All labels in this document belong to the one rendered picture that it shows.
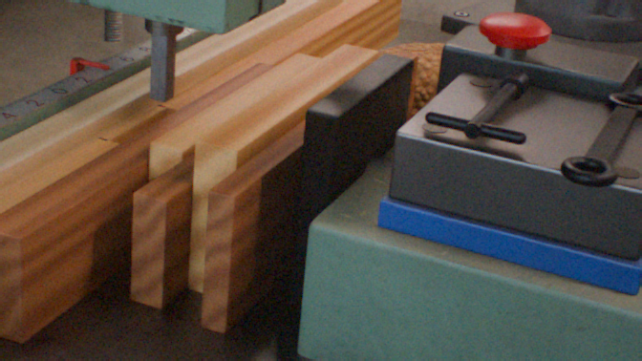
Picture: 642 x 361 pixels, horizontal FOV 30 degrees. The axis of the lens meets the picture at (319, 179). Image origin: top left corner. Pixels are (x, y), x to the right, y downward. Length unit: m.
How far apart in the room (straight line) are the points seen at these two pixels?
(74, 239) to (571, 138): 0.20
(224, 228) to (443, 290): 0.09
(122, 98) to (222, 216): 0.14
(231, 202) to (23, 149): 0.11
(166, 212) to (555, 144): 0.16
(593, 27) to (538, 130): 0.79
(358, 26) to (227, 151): 0.34
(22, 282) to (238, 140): 0.10
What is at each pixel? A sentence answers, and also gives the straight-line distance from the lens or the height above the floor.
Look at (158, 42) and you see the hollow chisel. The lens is 0.59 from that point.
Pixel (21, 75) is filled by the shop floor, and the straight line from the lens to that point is 3.44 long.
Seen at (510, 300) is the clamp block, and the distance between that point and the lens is 0.45.
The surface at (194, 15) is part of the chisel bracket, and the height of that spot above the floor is 1.01.
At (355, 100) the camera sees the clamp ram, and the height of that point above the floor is 0.99.
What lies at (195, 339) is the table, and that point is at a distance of 0.50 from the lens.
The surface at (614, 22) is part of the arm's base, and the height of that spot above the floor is 0.84.
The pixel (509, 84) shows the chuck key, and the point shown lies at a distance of 0.49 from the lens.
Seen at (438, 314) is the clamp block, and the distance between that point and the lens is 0.46.
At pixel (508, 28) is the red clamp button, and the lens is 0.51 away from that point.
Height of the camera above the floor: 1.16
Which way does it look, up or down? 24 degrees down
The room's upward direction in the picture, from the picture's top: 6 degrees clockwise
